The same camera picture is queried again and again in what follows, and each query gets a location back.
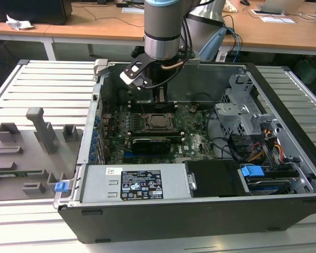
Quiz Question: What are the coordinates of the pale blue teach pendant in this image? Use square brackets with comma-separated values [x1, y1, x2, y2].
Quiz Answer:
[200, 26, 227, 61]

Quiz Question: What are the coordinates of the blue cable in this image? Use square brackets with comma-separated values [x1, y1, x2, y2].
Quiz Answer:
[223, 14, 243, 64]

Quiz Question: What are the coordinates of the CPU socket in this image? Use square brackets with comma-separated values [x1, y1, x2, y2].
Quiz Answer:
[144, 112, 179, 134]

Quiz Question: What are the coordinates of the silver metal drive cage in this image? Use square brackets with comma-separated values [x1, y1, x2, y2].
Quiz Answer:
[214, 73, 280, 138]

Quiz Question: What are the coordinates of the grey parts rack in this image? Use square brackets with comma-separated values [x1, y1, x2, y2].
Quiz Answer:
[0, 106, 85, 202]

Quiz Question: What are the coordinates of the black computer box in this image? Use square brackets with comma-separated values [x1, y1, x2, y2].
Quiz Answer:
[0, 0, 73, 26]

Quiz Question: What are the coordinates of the yellow red wire bundle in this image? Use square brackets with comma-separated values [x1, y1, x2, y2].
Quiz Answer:
[249, 128, 284, 163]

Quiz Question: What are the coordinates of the silver laptop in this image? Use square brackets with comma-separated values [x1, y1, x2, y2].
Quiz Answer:
[256, 0, 305, 15]

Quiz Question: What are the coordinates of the crumpled beige bag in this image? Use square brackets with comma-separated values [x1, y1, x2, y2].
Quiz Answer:
[223, 0, 238, 13]

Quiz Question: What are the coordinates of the green RAM stick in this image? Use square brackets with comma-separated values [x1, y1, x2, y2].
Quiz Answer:
[0, 170, 43, 177]

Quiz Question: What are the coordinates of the black plastic shroud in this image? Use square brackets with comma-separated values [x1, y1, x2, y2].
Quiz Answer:
[185, 159, 251, 198]

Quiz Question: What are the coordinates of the white power adapter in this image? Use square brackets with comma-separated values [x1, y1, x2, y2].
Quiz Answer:
[215, 50, 229, 63]

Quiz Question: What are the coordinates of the hard disk drive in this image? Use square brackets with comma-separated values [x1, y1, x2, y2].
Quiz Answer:
[246, 178, 292, 196]

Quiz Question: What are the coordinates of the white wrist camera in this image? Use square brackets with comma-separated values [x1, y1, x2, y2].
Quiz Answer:
[120, 56, 153, 85]

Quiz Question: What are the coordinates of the grey power supply unit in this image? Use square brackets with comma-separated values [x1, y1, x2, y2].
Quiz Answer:
[80, 163, 194, 203]

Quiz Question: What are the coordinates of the green motherboard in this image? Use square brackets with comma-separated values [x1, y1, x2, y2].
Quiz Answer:
[100, 101, 219, 166]

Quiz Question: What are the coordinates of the black RAM slot bank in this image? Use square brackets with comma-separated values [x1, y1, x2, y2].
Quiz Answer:
[130, 131, 184, 143]
[127, 100, 176, 113]

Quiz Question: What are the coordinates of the black graphics card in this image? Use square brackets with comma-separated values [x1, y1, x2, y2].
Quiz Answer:
[131, 136, 172, 155]

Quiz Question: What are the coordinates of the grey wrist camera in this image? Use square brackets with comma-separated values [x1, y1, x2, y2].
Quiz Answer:
[186, 50, 201, 64]

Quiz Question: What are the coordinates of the blue disk carrier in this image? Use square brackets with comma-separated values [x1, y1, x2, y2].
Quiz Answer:
[241, 164, 265, 185]

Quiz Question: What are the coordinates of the grey case handle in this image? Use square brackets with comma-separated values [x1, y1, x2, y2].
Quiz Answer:
[94, 58, 111, 77]

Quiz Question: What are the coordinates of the crumpled white paper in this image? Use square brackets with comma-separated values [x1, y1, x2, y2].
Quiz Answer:
[5, 14, 35, 31]

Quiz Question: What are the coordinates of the long wooden desk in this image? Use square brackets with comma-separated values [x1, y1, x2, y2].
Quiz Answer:
[0, 0, 316, 61]

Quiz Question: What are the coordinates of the blue case latch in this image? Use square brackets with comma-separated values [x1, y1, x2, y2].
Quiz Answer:
[54, 181, 69, 193]

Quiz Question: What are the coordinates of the white paper sheet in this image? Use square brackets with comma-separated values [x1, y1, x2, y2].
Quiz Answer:
[259, 15, 297, 24]

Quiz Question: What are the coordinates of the silver CPU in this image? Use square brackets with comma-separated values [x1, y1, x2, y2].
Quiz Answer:
[150, 115, 169, 127]

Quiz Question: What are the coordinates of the black open PC case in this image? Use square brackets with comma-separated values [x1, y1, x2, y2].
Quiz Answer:
[54, 58, 316, 245]

